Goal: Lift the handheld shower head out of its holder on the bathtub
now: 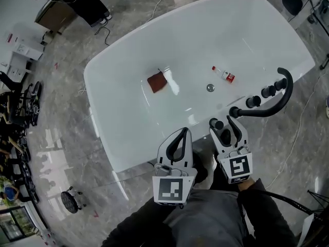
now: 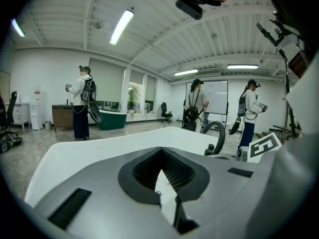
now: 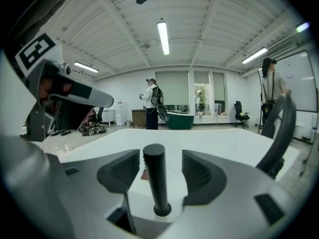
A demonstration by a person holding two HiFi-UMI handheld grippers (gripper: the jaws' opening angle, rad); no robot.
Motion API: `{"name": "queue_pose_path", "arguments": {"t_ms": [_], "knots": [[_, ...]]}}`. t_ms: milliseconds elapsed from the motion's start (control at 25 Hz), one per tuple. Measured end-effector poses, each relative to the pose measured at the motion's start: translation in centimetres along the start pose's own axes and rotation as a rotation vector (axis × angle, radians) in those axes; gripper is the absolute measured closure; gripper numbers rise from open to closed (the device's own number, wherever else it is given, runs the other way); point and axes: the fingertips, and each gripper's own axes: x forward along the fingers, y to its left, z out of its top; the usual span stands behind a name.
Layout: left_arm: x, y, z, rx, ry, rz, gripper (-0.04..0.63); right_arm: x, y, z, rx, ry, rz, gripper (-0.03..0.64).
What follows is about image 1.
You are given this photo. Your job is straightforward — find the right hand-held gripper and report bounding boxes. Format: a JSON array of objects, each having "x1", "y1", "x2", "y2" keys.
[{"x1": 209, "y1": 115, "x2": 254, "y2": 185}]

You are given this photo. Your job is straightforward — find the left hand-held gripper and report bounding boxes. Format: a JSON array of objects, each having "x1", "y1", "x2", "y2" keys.
[{"x1": 152, "y1": 127, "x2": 199, "y2": 209}]

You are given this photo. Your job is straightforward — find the person's left forearm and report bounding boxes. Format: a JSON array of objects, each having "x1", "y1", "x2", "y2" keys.
[{"x1": 101, "y1": 197, "x2": 186, "y2": 247}]

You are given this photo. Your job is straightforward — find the person's right forearm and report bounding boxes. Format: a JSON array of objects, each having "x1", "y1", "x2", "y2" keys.
[{"x1": 235, "y1": 178, "x2": 297, "y2": 247}]

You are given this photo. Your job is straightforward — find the white bathtub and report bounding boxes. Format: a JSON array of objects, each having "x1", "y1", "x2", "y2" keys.
[{"x1": 83, "y1": 0, "x2": 316, "y2": 174}]

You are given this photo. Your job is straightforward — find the person's dark legs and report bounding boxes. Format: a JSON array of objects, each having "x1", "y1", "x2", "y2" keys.
[{"x1": 191, "y1": 149, "x2": 241, "y2": 193}]

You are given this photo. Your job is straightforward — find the black faucet knob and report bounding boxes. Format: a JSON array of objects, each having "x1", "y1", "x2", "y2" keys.
[
  {"x1": 261, "y1": 85, "x2": 277, "y2": 99},
  {"x1": 273, "y1": 78, "x2": 287, "y2": 92},
  {"x1": 245, "y1": 95, "x2": 262, "y2": 109}
]

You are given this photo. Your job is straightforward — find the clear bottle with red cap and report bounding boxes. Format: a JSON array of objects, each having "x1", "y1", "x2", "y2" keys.
[{"x1": 211, "y1": 65, "x2": 236, "y2": 84}]

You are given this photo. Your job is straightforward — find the red-brown cloth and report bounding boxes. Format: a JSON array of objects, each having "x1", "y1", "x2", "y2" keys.
[{"x1": 147, "y1": 71, "x2": 168, "y2": 94}]

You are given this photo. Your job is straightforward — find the black curved faucet spout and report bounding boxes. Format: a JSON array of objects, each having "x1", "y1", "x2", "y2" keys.
[{"x1": 228, "y1": 67, "x2": 294, "y2": 119}]

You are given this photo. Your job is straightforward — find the person's grey clothing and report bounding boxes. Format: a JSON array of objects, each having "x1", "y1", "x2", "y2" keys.
[{"x1": 163, "y1": 189, "x2": 248, "y2": 247}]

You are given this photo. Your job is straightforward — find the black tripod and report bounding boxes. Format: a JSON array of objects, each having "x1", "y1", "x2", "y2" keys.
[{"x1": 307, "y1": 189, "x2": 329, "y2": 216}]

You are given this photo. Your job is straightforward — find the white sheet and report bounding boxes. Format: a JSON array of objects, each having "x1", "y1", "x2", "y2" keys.
[{"x1": 299, "y1": 214, "x2": 316, "y2": 247}]

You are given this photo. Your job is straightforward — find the black round stool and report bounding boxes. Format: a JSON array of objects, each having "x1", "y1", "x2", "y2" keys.
[{"x1": 60, "y1": 186, "x2": 87, "y2": 214}]

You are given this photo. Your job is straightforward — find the pile of black equipment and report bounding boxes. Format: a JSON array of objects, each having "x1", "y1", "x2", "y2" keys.
[{"x1": 0, "y1": 70, "x2": 42, "y2": 205}]

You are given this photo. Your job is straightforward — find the brown wooden box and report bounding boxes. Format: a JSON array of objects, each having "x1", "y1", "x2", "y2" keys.
[{"x1": 34, "y1": 0, "x2": 78, "y2": 33}]

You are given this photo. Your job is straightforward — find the dark framed window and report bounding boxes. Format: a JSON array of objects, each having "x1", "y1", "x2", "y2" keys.
[{"x1": 0, "y1": 206, "x2": 39, "y2": 243}]

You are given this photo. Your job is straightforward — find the white cabinet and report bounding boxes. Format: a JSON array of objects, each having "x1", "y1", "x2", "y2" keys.
[{"x1": 0, "y1": 31, "x2": 45, "y2": 87}]

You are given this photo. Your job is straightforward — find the long white floor cable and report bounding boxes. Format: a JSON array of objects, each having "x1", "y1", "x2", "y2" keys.
[{"x1": 266, "y1": 72, "x2": 328, "y2": 189}]

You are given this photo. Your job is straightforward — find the thick black hose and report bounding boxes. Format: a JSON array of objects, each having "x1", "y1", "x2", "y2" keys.
[{"x1": 262, "y1": 190, "x2": 318, "y2": 216}]

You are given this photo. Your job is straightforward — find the black floor cable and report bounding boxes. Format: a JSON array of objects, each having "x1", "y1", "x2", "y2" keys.
[{"x1": 95, "y1": 24, "x2": 111, "y2": 46}]

